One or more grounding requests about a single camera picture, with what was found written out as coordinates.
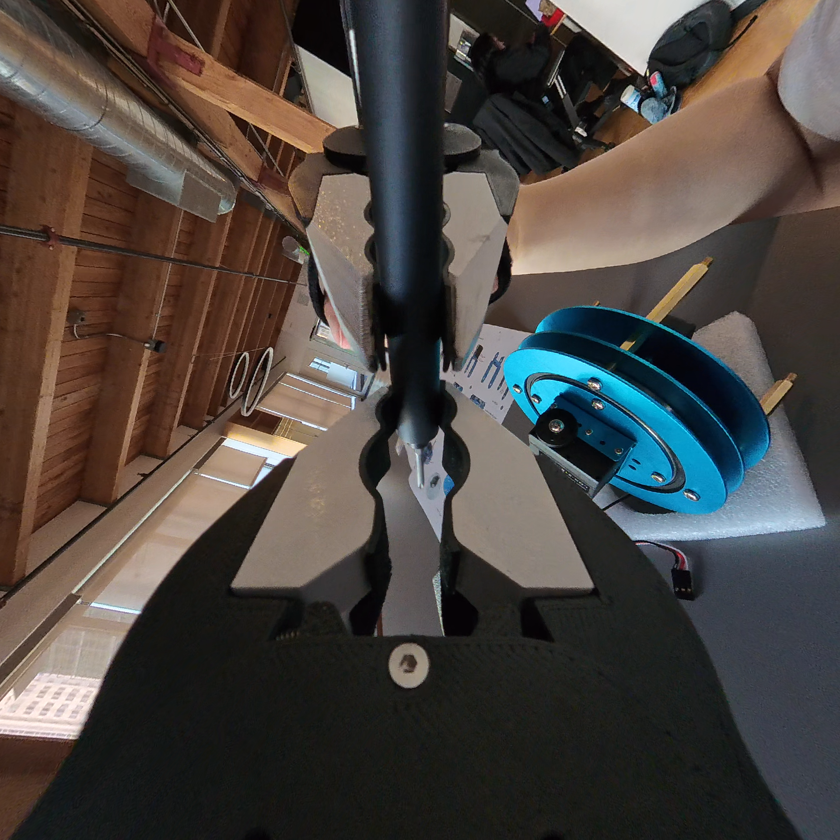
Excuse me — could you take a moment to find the metal ceiling pipe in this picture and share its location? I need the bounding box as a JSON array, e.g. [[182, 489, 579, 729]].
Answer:
[[0, 223, 309, 286]]

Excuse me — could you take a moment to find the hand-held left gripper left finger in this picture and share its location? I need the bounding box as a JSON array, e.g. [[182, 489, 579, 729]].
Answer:
[[230, 386, 389, 635]]

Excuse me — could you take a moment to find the person's right hand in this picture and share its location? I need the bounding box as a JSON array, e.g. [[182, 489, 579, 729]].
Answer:
[[326, 298, 362, 350]]

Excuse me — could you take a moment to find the black electric screwdriver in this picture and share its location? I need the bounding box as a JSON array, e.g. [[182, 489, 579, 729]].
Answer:
[[340, 0, 450, 488]]

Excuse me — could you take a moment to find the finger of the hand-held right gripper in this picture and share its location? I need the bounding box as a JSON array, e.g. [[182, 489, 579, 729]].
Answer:
[[438, 172, 511, 371], [305, 174, 391, 371]]

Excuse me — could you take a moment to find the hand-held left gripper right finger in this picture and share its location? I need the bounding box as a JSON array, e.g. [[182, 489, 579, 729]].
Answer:
[[437, 386, 598, 635]]

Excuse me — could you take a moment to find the brass standoff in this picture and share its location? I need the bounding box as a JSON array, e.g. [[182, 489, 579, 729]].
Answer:
[[620, 257, 715, 353], [760, 372, 799, 416]]

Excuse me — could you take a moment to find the grey desk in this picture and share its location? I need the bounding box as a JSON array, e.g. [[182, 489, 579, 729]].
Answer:
[[377, 213, 840, 840]]

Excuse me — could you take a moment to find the person's right forearm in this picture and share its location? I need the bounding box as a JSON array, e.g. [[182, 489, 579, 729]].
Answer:
[[507, 59, 818, 277]]

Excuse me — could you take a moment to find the white foam block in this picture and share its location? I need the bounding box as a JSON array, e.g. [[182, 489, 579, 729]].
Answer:
[[594, 310, 828, 542]]

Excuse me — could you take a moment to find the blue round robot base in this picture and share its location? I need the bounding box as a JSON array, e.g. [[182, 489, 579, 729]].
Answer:
[[502, 306, 773, 517]]

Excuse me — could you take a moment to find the blue patterned bag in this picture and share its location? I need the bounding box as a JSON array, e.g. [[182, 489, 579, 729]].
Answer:
[[620, 72, 681, 123]]

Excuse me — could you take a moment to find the silver ventilation duct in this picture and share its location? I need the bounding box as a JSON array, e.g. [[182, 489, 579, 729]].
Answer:
[[0, 10, 237, 223]]

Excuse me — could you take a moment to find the black servo motor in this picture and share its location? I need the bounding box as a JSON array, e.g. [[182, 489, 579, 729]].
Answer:
[[528, 399, 637, 501]]

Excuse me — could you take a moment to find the black backpack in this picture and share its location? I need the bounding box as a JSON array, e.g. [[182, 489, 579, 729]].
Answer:
[[646, 0, 737, 88]]

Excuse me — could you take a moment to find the printed instruction sheet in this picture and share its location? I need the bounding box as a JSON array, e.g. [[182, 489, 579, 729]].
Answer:
[[394, 323, 514, 526]]

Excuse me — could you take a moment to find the servo cable with plug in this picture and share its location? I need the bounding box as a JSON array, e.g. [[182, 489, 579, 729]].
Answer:
[[591, 489, 701, 599]]

